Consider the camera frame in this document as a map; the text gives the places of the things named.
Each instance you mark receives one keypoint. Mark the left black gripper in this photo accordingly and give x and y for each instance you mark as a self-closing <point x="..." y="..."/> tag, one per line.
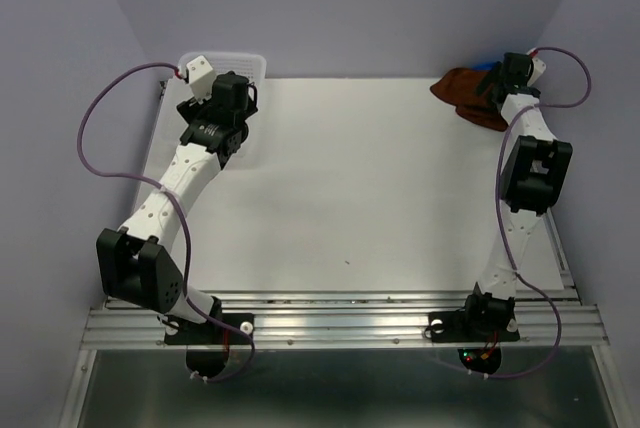
<point x="194" y="110"/>

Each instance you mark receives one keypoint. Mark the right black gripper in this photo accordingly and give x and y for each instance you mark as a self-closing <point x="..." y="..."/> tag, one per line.
<point x="490" y="75"/>

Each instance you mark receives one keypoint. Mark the brown microfiber towel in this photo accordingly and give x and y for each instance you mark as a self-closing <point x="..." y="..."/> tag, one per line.
<point x="458" y="89"/>

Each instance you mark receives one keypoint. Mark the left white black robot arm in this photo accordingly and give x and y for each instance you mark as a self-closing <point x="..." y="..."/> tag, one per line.
<point x="134" y="260"/>

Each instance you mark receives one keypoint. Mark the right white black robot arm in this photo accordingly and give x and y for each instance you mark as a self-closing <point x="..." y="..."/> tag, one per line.
<point x="532" y="167"/>

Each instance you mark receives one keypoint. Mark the blue microfiber towel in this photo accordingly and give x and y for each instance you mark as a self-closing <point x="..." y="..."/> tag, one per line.
<point x="487" y="66"/>

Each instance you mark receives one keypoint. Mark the white perforated plastic basket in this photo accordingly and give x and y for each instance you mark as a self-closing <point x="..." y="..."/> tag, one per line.
<point x="223" y="139"/>

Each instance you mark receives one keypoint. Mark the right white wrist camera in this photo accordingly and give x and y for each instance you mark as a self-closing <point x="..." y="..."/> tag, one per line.
<point x="538" y="66"/>

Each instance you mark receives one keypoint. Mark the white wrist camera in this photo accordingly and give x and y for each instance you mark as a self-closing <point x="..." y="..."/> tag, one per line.
<point x="538" y="66"/>
<point x="200" y="77"/>

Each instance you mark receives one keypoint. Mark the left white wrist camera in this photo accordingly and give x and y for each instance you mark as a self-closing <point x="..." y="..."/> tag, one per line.
<point x="200" y="77"/>

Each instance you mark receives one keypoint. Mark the aluminium rail frame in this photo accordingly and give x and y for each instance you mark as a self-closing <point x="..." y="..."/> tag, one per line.
<point x="358" y="209"/>

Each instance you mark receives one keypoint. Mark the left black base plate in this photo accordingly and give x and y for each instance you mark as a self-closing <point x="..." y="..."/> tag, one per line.
<point x="185" y="333"/>

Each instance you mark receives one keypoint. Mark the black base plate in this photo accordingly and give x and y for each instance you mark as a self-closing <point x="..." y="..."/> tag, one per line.
<point x="185" y="333"/>
<point x="450" y="325"/>

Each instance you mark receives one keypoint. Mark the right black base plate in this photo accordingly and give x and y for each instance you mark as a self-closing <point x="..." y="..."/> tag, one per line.
<point x="450" y="325"/>

